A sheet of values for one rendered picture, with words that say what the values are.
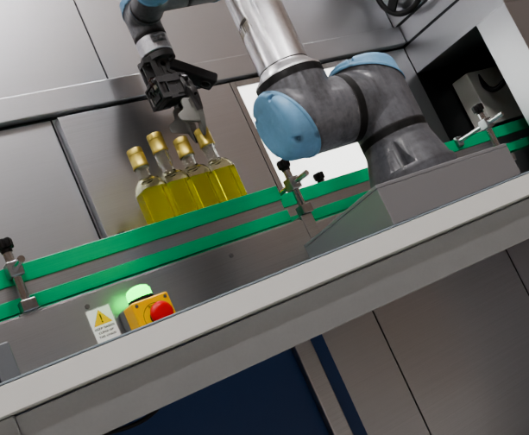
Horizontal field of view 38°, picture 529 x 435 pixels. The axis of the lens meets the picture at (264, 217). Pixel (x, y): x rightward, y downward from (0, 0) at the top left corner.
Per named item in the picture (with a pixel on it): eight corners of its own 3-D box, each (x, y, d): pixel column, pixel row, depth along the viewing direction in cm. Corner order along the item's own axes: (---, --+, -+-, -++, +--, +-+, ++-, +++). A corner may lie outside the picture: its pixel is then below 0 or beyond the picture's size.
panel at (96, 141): (397, 167, 220) (346, 63, 225) (403, 163, 217) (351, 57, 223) (111, 261, 170) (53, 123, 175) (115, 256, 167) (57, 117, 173)
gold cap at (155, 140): (164, 154, 170) (156, 135, 171) (171, 148, 167) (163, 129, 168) (150, 157, 168) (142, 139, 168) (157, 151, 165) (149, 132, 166)
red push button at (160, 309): (161, 301, 131) (169, 296, 128) (171, 324, 131) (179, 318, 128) (141, 309, 129) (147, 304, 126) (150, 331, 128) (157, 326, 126)
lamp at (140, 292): (148, 301, 136) (142, 286, 136) (158, 294, 132) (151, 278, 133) (126, 310, 133) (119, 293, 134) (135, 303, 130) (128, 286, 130)
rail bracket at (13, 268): (40, 312, 130) (12, 239, 132) (51, 299, 124) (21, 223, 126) (17, 319, 128) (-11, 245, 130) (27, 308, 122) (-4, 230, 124)
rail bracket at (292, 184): (286, 230, 171) (263, 179, 173) (327, 201, 157) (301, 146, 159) (276, 233, 169) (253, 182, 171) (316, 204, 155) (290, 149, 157)
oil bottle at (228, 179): (258, 247, 174) (219, 162, 177) (269, 239, 169) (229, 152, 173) (237, 255, 171) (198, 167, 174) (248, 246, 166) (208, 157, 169)
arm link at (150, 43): (160, 47, 182) (172, 28, 175) (167, 63, 181) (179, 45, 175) (131, 51, 178) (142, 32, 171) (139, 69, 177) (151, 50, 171)
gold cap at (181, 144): (191, 158, 173) (183, 141, 174) (197, 151, 170) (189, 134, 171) (177, 161, 171) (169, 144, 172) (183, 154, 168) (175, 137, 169)
